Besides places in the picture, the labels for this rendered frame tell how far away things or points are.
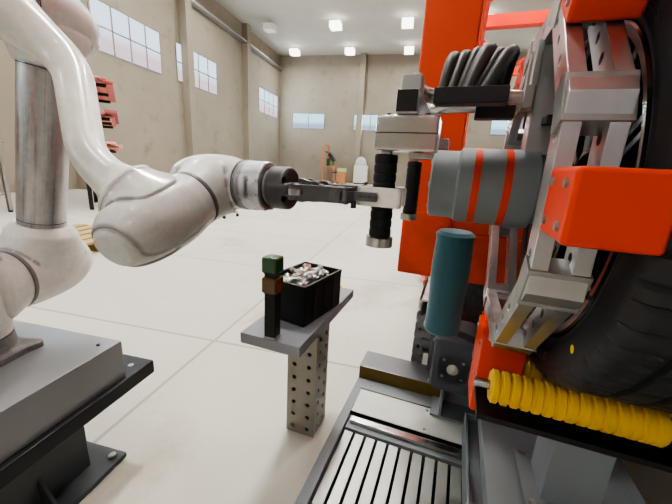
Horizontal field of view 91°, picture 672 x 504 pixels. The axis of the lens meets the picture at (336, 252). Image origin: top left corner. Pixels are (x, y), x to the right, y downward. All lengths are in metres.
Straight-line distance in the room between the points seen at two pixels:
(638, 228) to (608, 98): 0.15
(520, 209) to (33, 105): 1.04
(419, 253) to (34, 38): 1.05
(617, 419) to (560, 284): 0.31
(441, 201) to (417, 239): 0.52
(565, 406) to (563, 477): 0.25
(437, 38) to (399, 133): 0.71
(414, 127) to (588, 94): 0.20
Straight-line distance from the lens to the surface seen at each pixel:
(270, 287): 0.79
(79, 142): 0.64
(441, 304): 0.83
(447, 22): 1.21
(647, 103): 0.51
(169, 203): 0.54
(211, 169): 0.62
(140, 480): 1.24
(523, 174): 0.64
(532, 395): 0.67
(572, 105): 0.44
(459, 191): 0.63
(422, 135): 0.51
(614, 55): 0.51
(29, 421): 0.96
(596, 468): 0.89
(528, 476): 0.97
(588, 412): 0.69
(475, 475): 1.05
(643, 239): 0.37
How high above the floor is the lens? 0.87
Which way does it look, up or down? 15 degrees down
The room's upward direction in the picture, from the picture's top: 3 degrees clockwise
